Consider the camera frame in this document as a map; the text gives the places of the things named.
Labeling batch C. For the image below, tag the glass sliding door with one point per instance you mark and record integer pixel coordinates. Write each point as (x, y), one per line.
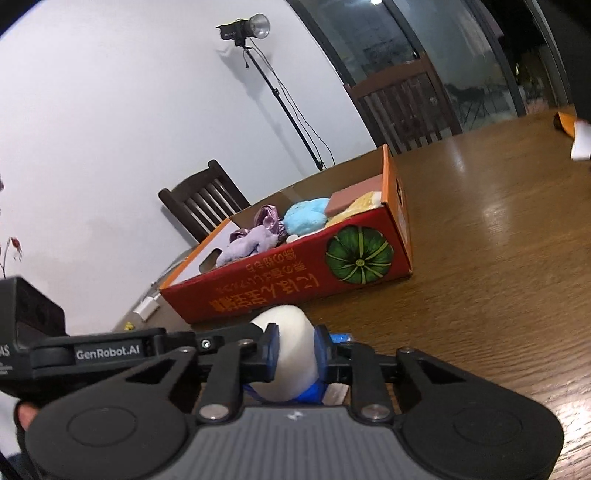
(415, 37)

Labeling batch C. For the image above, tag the purple knitted cloth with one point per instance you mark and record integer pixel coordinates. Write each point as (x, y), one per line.
(249, 242)

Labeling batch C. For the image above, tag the dried flower petals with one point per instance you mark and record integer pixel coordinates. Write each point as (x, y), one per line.
(128, 325)

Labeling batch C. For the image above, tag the black studio light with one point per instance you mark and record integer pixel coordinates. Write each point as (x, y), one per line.
(244, 27)

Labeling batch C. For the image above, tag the blue plush toy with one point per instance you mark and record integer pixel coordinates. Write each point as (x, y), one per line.
(305, 217)

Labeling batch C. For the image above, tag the yellow white plush toy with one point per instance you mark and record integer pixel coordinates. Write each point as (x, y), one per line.
(362, 203)

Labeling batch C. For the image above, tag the red orange cardboard box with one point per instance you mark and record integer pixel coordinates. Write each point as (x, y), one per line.
(286, 286)

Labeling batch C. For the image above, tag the dried red flower bud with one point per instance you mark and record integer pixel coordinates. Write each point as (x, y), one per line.
(14, 244)

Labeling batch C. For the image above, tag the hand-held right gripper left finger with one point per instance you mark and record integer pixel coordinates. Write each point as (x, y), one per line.
(274, 350)

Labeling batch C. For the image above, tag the orange white paper package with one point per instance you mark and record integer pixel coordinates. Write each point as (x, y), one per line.
(579, 134)

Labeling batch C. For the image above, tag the dark wooden slatted chair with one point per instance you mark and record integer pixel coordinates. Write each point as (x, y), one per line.
(406, 106)
(207, 198)

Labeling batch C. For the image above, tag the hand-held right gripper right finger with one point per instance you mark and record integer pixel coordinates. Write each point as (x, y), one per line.
(322, 353)

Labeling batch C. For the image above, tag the black light stand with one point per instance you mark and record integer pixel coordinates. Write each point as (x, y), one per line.
(286, 106)

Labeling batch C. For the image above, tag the person's left hand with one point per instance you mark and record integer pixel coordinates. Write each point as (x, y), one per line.
(27, 415)

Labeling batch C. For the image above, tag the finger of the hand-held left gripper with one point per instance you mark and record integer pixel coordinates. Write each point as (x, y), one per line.
(226, 336)

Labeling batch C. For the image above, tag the white charger plug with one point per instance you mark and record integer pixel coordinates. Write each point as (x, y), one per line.
(148, 308)

